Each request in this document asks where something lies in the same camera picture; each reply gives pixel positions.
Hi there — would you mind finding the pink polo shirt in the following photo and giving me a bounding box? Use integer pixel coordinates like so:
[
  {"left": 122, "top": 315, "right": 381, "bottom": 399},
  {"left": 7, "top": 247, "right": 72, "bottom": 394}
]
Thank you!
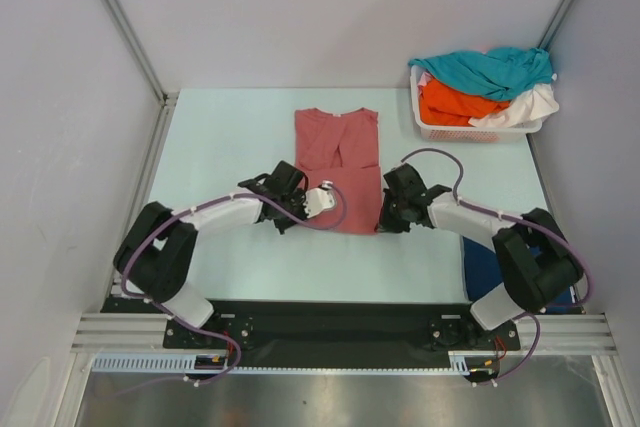
[{"left": 294, "top": 108, "right": 382, "bottom": 235}]

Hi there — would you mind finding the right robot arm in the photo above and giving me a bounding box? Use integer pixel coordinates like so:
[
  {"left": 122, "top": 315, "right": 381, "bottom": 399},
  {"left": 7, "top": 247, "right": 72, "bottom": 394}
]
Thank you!
[{"left": 378, "top": 164, "right": 586, "bottom": 348}]

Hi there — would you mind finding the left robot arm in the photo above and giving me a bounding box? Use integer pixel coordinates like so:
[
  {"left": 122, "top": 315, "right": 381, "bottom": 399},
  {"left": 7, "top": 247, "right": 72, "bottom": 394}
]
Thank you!
[{"left": 113, "top": 161, "right": 309, "bottom": 347}]

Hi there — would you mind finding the white plastic laundry basket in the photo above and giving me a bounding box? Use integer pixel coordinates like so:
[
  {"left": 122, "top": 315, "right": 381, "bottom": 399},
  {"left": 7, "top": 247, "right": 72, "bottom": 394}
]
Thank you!
[{"left": 409, "top": 66, "right": 542, "bottom": 143}]

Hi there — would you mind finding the orange t shirt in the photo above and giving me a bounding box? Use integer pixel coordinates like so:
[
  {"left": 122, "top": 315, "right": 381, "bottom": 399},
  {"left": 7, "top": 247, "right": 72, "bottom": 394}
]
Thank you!
[{"left": 418, "top": 79, "right": 510, "bottom": 127}]

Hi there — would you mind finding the folded navy blue shirt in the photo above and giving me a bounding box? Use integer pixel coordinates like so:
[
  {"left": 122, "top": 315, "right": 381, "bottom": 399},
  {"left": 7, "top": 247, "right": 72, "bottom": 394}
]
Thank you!
[{"left": 462, "top": 237, "right": 581, "bottom": 315}]

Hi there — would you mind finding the white t shirt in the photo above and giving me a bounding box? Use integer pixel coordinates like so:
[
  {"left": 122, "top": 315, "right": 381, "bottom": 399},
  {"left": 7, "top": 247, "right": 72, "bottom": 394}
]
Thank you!
[{"left": 469, "top": 83, "right": 560, "bottom": 128}]

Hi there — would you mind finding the teal t shirt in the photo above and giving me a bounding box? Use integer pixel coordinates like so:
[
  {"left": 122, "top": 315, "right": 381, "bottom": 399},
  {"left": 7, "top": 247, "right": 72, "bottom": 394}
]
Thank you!
[{"left": 408, "top": 47, "right": 555, "bottom": 102}]

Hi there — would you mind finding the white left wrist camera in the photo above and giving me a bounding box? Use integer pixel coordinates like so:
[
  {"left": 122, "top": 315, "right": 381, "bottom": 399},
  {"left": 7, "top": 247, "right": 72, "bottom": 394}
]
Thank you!
[{"left": 303, "top": 180, "right": 338, "bottom": 219}]

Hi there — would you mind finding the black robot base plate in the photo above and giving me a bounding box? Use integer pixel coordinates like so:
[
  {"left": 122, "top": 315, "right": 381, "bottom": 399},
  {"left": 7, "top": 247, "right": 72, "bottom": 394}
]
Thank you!
[{"left": 102, "top": 294, "right": 521, "bottom": 371}]

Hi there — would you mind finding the white slotted cable duct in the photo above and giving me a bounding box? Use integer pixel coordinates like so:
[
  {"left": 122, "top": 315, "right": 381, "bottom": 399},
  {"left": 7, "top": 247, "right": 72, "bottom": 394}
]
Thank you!
[{"left": 92, "top": 353, "right": 497, "bottom": 376}]

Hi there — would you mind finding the aluminium frame rail front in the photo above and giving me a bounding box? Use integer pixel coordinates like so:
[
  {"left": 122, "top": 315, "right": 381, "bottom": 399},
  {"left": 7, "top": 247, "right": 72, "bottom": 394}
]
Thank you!
[{"left": 71, "top": 313, "right": 618, "bottom": 356}]

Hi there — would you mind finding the aluminium frame post left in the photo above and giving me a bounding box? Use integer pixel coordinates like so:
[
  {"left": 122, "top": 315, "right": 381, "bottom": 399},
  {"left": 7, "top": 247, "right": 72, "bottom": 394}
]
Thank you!
[{"left": 100, "top": 0, "right": 168, "bottom": 106}]

